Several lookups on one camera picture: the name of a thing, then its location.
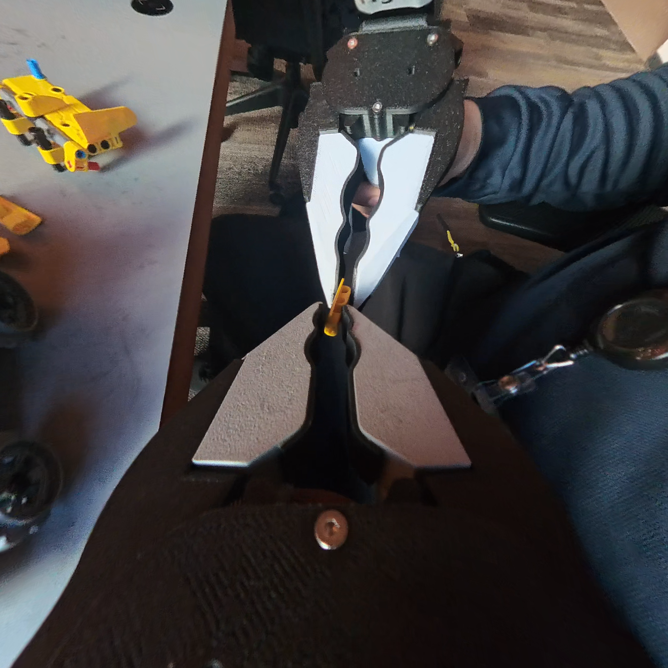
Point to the person's right hand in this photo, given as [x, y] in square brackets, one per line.
[469, 135]

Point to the yellow toy brick assembly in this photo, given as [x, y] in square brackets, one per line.
[57, 117]

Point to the beige cardboard box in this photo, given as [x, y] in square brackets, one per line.
[639, 23]

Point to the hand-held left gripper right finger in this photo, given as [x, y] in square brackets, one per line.
[407, 412]

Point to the small yellow toy brick piece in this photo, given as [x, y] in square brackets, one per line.
[333, 312]

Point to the yellow toy wedge panel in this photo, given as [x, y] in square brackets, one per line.
[18, 216]

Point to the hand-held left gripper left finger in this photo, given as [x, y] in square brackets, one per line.
[245, 412]

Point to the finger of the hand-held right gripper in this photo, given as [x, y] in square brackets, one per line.
[404, 182]
[329, 182]

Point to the round black desk grommet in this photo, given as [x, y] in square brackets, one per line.
[151, 5]

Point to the person's right forearm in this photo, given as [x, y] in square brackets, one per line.
[563, 141]

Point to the black bag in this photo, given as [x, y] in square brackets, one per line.
[250, 282]

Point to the metal badge reel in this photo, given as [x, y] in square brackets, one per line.
[634, 334]

